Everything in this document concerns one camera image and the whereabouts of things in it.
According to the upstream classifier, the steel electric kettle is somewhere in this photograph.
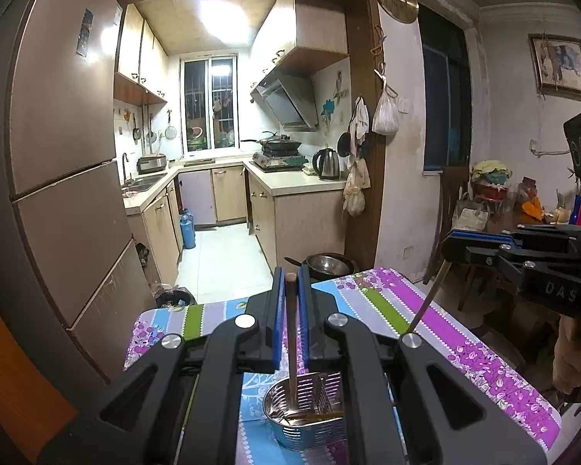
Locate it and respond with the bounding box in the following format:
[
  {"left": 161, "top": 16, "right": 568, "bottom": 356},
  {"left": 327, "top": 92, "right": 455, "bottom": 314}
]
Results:
[{"left": 313, "top": 148, "right": 340, "bottom": 181}]

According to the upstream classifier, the orange wooden cabinet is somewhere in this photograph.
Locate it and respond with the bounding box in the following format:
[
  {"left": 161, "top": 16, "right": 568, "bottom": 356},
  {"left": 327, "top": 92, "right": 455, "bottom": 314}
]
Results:
[{"left": 0, "top": 316, "right": 77, "bottom": 464}]

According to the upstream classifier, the silver toaster appliance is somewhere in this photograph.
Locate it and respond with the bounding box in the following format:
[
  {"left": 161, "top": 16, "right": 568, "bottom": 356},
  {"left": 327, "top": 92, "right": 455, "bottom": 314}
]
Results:
[{"left": 136, "top": 153, "right": 168, "bottom": 174}]

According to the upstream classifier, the dark night window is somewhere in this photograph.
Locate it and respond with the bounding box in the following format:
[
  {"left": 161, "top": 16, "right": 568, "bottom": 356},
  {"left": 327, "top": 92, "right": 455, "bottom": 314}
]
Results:
[{"left": 419, "top": 5, "right": 472, "bottom": 172}]

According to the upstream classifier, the brown refrigerator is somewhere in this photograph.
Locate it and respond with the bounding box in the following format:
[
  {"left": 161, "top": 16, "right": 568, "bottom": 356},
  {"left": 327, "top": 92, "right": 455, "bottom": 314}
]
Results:
[{"left": 0, "top": 0, "right": 150, "bottom": 382}]

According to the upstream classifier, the framed elephant picture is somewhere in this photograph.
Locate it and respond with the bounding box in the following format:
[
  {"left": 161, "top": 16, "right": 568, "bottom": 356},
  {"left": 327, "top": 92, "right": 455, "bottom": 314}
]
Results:
[{"left": 528, "top": 34, "right": 581, "bottom": 101}]

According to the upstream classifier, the wooden chair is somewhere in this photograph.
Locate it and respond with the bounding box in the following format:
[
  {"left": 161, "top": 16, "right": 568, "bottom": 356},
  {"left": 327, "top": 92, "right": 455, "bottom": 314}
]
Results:
[{"left": 423, "top": 166, "right": 497, "bottom": 311}]

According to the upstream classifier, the flower pot with cloth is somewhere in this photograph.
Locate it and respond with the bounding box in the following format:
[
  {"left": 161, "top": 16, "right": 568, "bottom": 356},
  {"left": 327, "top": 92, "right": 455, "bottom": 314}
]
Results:
[{"left": 471, "top": 160, "right": 512, "bottom": 202}]

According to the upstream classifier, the range hood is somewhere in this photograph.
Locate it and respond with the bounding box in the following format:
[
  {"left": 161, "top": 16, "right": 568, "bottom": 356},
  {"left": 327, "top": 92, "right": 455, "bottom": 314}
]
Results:
[{"left": 251, "top": 69, "right": 319, "bottom": 132}]

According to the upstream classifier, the wooden chopstick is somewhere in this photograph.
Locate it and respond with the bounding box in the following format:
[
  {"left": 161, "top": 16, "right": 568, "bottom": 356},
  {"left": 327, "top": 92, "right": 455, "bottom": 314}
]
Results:
[
  {"left": 284, "top": 410, "right": 344, "bottom": 422},
  {"left": 284, "top": 273, "right": 298, "bottom": 410},
  {"left": 406, "top": 260, "right": 451, "bottom": 334}
]

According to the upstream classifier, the person right hand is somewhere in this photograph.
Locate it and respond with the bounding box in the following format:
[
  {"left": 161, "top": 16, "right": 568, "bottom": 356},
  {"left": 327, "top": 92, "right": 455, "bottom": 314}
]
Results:
[{"left": 552, "top": 316, "right": 581, "bottom": 395}]

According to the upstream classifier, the blue water jug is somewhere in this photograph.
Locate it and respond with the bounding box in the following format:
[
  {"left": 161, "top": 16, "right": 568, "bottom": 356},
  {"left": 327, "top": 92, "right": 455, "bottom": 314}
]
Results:
[{"left": 179, "top": 209, "right": 196, "bottom": 250}]

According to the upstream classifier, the floral striped tablecloth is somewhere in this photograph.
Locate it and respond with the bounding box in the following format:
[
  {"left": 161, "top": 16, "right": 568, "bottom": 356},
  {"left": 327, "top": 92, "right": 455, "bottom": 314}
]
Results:
[{"left": 125, "top": 268, "right": 562, "bottom": 464}]

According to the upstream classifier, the black wok on stove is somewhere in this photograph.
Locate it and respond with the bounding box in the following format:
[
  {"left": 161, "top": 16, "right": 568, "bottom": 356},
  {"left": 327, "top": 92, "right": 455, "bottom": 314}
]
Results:
[{"left": 242, "top": 133, "right": 301, "bottom": 157}]

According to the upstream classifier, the kitchen window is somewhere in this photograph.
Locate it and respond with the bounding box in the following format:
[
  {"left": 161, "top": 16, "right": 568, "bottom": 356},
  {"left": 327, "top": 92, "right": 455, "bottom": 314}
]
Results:
[{"left": 180, "top": 55, "right": 239, "bottom": 152}]

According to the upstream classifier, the white hanging plastic bag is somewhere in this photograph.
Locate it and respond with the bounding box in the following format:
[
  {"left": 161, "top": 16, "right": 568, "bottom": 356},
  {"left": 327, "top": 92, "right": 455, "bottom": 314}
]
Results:
[{"left": 371, "top": 84, "right": 400, "bottom": 136}]

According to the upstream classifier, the gold round wall plate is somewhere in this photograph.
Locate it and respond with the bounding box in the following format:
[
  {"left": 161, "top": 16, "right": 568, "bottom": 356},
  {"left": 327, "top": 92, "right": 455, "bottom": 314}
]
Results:
[{"left": 374, "top": 0, "right": 420, "bottom": 26}]

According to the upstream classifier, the metal perforated utensil holder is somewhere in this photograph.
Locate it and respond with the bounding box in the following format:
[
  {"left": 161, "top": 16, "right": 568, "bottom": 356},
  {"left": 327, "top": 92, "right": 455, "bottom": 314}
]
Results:
[{"left": 263, "top": 373, "right": 346, "bottom": 451}]

